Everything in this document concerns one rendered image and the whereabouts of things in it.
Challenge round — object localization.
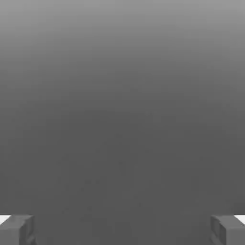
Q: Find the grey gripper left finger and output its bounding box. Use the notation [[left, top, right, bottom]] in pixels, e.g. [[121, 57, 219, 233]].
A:
[[0, 214, 37, 245]]

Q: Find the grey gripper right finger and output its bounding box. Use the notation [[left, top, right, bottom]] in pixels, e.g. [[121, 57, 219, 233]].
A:
[[209, 214, 245, 245]]

